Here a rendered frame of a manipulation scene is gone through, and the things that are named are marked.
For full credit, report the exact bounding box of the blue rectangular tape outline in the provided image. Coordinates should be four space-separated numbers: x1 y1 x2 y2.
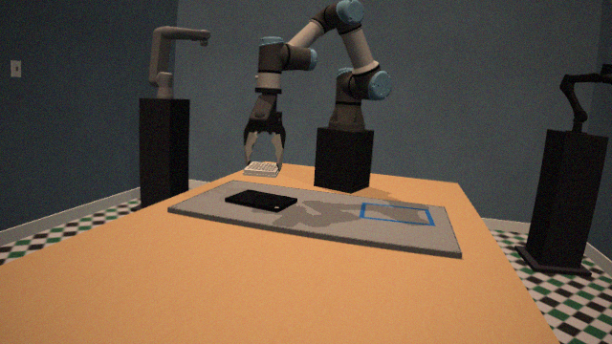
359 203 435 226

